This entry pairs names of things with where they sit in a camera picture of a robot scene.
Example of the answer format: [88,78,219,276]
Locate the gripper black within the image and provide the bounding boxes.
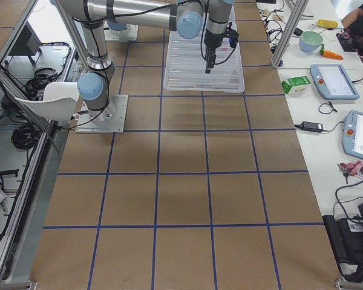
[204,18,227,74]

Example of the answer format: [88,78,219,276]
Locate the clear plastic box lid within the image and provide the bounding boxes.
[163,1,244,93]

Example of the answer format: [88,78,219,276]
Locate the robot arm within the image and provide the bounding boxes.
[52,0,239,125]

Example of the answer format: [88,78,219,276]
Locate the green carton box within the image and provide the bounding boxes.
[281,76,311,95]

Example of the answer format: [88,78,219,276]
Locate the green blue bowl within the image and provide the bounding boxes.
[299,31,323,52]

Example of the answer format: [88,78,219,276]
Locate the yellow toy corn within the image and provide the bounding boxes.
[316,19,338,29]

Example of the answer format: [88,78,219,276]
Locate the toy carrot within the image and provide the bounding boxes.
[319,43,344,60]

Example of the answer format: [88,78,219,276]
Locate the black power adapter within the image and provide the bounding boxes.
[294,121,324,133]

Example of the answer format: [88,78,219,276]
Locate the far teach pendant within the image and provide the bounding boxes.
[310,64,359,100]

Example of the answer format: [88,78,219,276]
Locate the teach pendant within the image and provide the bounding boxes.
[342,111,363,159]
[310,64,359,100]

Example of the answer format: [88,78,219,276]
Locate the white plastic chair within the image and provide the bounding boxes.
[15,82,79,121]

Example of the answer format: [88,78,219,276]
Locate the near teach pendant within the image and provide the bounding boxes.
[342,111,363,159]

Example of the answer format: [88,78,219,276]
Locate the red key bundle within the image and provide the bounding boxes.
[337,161,363,184]

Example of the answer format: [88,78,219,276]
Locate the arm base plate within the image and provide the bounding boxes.
[74,94,128,134]
[103,24,139,42]

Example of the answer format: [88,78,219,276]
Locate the aluminium frame post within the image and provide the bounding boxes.
[271,0,308,68]

